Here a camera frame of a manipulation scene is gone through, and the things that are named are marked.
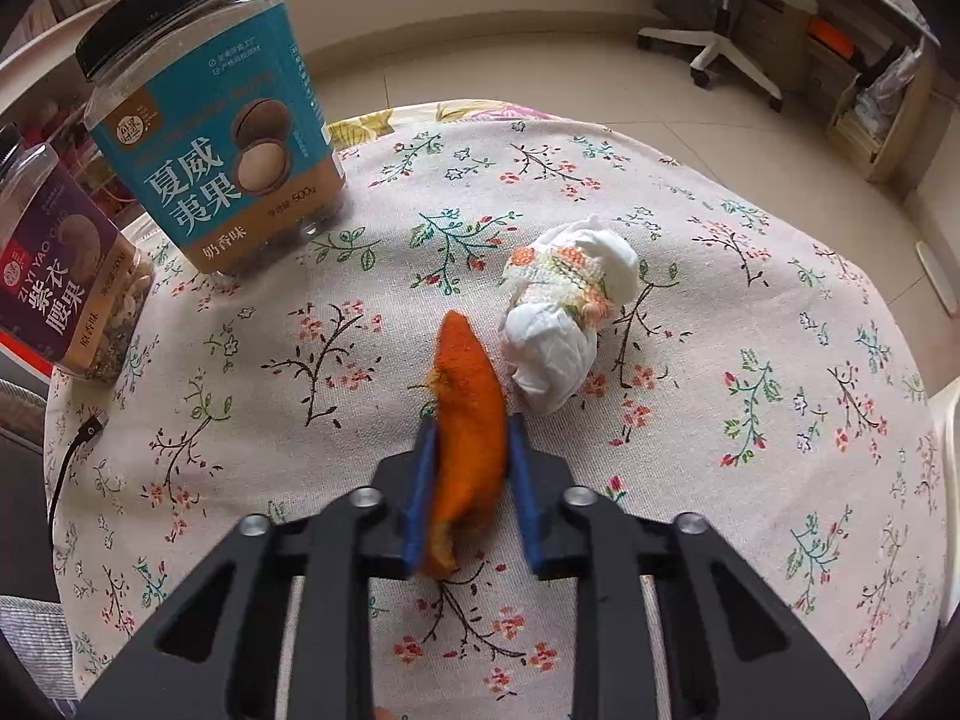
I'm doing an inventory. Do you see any floral tablecloth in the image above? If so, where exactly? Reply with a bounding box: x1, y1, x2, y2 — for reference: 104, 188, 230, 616
44, 101, 947, 715

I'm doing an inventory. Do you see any grey striped cushion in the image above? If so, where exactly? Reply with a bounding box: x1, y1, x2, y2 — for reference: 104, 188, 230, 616
0, 595, 76, 700

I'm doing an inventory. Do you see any round white tissue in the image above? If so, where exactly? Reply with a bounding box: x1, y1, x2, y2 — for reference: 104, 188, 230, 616
500, 216, 641, 415

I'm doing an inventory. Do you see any orange peel piece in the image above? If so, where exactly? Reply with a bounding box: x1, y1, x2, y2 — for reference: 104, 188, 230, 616
421, 310, 508, 578

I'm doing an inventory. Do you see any black usb cable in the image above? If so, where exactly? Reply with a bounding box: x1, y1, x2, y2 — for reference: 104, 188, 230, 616
45, 414, 107, 533

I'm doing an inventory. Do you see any purple label nut jar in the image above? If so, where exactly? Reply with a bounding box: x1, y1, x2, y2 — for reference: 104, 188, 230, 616
2, 124, 153, 383

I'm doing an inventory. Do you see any wooden desk shelf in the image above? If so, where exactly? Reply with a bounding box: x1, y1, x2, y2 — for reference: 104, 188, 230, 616
811, 0, 939, 184

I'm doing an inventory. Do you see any teal label macadamia jar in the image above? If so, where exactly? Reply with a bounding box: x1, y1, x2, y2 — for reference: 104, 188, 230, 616
75, 0, 345, 277

